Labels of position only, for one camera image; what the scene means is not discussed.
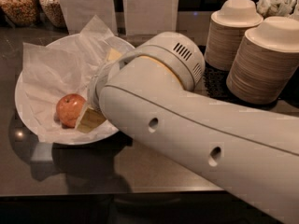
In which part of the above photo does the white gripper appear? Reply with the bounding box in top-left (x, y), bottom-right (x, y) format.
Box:
top-left (88, 32), bottom-right (205, 110)

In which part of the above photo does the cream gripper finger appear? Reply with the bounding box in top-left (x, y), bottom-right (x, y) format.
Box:
top-left (75, 105), bottom-right (106, 133)

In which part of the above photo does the red apple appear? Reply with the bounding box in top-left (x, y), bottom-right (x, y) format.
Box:
top-left (56, 93), bottom-right (86, 128)

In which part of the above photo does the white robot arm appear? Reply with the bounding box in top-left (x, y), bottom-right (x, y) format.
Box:
top-left (88, 32), bottom-right (299, 224)

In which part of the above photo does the white bowl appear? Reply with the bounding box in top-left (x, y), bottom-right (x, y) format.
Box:
top-left (14, 33), bottom-right (136, 147)

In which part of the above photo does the left clear sign holder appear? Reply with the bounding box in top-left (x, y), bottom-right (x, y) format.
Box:
top-left (59, 0), bottom-right (117, 34)

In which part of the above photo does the white crumpled paper liner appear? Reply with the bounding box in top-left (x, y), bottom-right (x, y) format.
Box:
top-left (21, 14), bottom-right (132, 144)

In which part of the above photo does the right jar of cereal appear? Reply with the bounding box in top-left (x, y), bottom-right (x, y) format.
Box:
top-left (39, 0), bottom-right (66, 28)

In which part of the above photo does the jar of cereal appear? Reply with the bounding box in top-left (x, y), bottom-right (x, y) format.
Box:
top-left (0, 0), bottom-right (39, 26)
top-left (39, 0), bottom-right (66, 28)

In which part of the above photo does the black rubber grid mat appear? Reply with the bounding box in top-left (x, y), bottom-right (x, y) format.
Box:
top-left (194, 45), bottom-right (247, 105)

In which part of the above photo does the left jar of cereal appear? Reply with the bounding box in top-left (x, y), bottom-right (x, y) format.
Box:
top-left (0, 0), bottom-right (39, 26)

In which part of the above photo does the rear stack of paper bowls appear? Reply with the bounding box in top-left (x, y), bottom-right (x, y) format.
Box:
top-left (204, 0), bottom-right (263, 71)

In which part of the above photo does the stack of paper bowls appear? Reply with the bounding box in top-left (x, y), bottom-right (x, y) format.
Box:
top-left (204, 0), bottom-right (263, 71)
top-left (226, 17), bottom-right (299, 105)

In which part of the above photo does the front stack of paper bowls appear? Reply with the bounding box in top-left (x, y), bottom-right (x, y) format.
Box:
top-left (226, 17), bottom-right (299, 105)

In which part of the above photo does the white wrapped packets pile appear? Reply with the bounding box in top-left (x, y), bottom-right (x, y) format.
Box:
top-left (256, 0), bottom-right (297, 18)

